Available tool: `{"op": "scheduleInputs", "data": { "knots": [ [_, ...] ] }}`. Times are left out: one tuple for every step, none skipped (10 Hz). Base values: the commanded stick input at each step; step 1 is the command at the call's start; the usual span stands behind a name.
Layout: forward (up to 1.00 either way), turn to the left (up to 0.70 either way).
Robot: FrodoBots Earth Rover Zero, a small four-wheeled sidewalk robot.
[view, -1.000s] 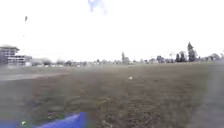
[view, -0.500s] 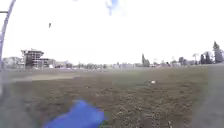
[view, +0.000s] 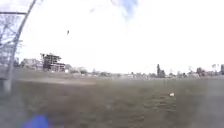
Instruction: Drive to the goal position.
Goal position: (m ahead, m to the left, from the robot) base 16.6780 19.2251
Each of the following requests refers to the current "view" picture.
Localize row of distant trees and buildings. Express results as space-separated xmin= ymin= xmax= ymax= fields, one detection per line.
xmin=66 ymin=63 xmax=224 ymax=80

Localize green grass field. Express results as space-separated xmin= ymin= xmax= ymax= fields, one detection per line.
xmin=0 ymin=68 xmax=224 ymax=128

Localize dark conifer tree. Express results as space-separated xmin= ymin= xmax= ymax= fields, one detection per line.
xmin=155 ymin=63 xmax=166 ymax=79

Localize unfinished multi-storey building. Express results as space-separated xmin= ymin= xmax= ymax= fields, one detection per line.
xmin=40 ymin=52 xmax=67 ymax=73

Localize low pale building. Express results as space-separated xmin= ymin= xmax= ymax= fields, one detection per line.
xmin=19 ymin=58 xmax=44 ymax=71

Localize robot's own part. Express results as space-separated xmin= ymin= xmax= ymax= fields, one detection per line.
xmin=20 ymin=114 xmax=54 ymax=128

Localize metal mesh backstop fence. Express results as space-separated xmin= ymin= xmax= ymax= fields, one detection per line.
xmin=0 ymin=0 xmax=38 ymax=94

